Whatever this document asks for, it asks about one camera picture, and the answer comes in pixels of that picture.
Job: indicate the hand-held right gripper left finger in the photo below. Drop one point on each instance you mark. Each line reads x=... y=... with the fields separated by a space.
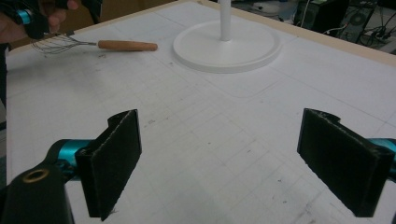
x=115 y=161

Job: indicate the white lamp stand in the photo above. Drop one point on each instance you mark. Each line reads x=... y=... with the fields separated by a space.
x=227 y=46

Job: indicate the black computer tower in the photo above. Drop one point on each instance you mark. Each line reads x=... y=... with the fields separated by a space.
x=317 y=14

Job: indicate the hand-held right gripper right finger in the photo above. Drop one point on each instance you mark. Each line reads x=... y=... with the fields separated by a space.
x=342 y=161

